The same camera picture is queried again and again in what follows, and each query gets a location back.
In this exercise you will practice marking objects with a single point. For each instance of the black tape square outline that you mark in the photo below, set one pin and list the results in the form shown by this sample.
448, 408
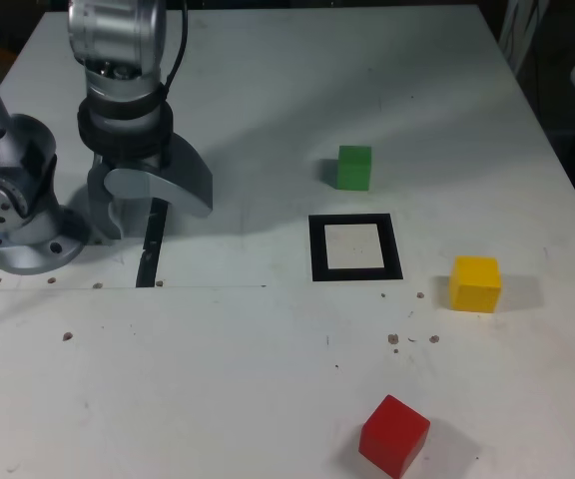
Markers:
317, 249

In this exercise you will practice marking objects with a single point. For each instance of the white background frame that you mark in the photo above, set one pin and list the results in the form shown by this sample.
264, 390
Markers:
509, 30

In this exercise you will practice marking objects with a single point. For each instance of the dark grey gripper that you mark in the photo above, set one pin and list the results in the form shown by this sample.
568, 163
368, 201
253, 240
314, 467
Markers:
135, 162

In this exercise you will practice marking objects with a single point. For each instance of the red cube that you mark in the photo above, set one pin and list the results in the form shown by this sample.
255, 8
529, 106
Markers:
392, 436

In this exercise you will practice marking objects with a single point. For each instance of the black tape strip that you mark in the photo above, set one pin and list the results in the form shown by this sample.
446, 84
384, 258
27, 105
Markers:
149, 254

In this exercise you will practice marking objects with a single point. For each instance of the green cube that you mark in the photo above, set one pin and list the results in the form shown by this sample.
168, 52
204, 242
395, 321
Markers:
353, 168

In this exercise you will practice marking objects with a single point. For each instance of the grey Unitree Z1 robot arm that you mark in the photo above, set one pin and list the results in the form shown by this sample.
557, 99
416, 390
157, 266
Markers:
113, 40

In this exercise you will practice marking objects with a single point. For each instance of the yellow cube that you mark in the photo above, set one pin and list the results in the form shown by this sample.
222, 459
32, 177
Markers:
474, 284

